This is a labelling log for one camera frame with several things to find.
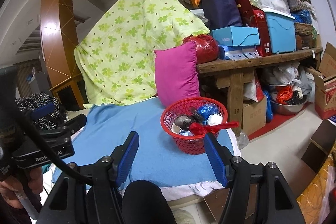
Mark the wooden cabinet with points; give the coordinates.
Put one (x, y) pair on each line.
(56, 16)
(71, 92)

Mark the blue storage bin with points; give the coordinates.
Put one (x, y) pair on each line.
(279, 32)

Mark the metal basin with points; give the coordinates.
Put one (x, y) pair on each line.
(288, 109)

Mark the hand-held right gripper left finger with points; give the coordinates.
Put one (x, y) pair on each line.
(128, 158)

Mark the red plastic basket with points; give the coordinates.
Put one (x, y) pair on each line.
(193, 145)

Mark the cream cushion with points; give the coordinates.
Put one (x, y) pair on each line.
(77, 110)

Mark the blue white tissue pack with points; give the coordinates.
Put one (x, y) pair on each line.
(236, 52)

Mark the dark grey bag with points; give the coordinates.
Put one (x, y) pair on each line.
(182, 121)

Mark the white tissue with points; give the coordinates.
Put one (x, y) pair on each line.
(215, 119)

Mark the small white carton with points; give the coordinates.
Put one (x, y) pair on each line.
(178, 130)

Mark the yellow patterned cloth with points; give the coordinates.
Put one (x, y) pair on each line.
(320, 192)

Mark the grey box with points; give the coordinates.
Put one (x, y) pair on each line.
(39, 85)

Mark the plain cardboard box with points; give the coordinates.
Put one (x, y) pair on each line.
(253, 115)

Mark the light blue box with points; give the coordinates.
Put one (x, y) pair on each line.
(233, 36)

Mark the red floor mat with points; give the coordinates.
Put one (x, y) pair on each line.
(275, 123)

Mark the green clover print quilt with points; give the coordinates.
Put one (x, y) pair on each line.
(126, 50)

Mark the person's left hand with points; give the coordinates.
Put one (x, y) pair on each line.
(35, 182)

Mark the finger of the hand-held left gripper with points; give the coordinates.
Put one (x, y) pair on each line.
(76, 121)
(42, 109)

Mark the tall red box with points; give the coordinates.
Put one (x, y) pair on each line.
(256, 22)

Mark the black white speckled garment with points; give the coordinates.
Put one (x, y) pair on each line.
(39, 97)

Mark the brown case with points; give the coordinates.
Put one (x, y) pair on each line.
(303, 41)

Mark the white red plastic bag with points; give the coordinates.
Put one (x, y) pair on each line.
(252, 90)

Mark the pink pillow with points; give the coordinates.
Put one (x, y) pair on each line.
(176, 74)

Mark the red printed cardboard box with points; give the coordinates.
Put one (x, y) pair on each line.
(325, 92)

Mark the red orange plastic bag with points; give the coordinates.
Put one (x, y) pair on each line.
(284, 94)

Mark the wooden bed frame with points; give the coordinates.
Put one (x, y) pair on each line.
(210, 204)

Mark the red ribbon plastic bag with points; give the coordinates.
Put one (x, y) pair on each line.
(199, 129)

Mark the long blue bag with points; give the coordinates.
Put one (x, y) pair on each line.
(268, 108)

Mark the blue blanket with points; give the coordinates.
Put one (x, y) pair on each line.
(157, 150)

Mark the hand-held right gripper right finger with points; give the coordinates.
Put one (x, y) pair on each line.
(216, 161)

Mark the dark wooden box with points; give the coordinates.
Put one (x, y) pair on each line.
(319, 145)

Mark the large blue plastic bag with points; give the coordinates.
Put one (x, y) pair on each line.
(302, 16)

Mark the black plastic bag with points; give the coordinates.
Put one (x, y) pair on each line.
(295, 98)
(197, 117)

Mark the wooden bench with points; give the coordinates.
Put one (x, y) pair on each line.
(236, 64)

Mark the red shiny bag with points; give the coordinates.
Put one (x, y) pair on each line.
(206, 49)

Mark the wicker basket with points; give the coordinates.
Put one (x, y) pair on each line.
(303, 28)

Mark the white plastic bags bundle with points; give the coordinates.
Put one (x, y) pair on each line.
(286, 73)

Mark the clear plastic bag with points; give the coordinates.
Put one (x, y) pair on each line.
(242, 140)

